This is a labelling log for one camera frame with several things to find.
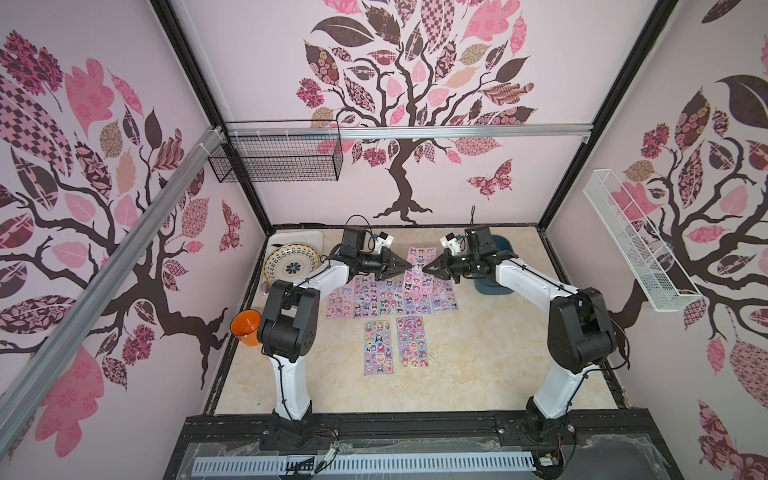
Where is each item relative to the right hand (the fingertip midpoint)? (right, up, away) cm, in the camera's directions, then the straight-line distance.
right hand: (423, 272), depth 86 cm
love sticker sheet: (-3, -24, +1) cm, 24 cm away
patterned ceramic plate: (-47, +2, +21) cm, 52 cm away
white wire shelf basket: (+57, -1, -13) cm, 59 cm away
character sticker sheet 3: (-10, -9, +14) cm, 19 cm away
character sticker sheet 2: (-18, -10, +14) cm, 25 cm away
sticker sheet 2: (-1, -10, +11) cm, 15 cm away
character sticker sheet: (-3, -2, -1) cm, 3 cm away
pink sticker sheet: (-27, -11, +11) cm, 31 cm away
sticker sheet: (-14, -23, +1) cm, 27 cm away
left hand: (-5, +1, 0) cm, 5 cm away
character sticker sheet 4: (+8, -10, +13) cm, 18 cm away
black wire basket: (-46, +39, +8) cm, 61 cm away
